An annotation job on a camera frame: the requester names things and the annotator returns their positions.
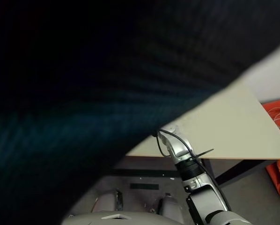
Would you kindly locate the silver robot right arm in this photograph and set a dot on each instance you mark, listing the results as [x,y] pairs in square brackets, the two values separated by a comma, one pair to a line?
[208,197]

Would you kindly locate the black blurred fabric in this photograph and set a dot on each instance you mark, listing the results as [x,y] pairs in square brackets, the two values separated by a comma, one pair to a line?
[83,93]

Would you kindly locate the black floor tape strip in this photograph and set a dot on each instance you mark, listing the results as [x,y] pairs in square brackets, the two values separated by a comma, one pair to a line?
[144,186]

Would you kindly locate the black zip tie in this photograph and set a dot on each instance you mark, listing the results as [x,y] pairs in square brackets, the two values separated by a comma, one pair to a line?
[204,152]

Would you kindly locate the grey robot left foot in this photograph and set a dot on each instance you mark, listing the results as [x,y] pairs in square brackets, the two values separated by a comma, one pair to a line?
[107,201]

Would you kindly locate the grey robot foot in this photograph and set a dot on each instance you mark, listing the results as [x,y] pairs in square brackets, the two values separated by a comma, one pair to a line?
[107,201]
[170,206]

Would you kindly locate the grey robot right foot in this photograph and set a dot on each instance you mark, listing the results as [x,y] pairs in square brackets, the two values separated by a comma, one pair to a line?
[170,206]

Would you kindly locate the grey robot torso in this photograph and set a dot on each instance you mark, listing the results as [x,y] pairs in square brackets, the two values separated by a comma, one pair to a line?
[121,219]

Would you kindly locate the black metal table frame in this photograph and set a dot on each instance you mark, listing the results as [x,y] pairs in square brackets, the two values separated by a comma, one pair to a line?
[144,173]

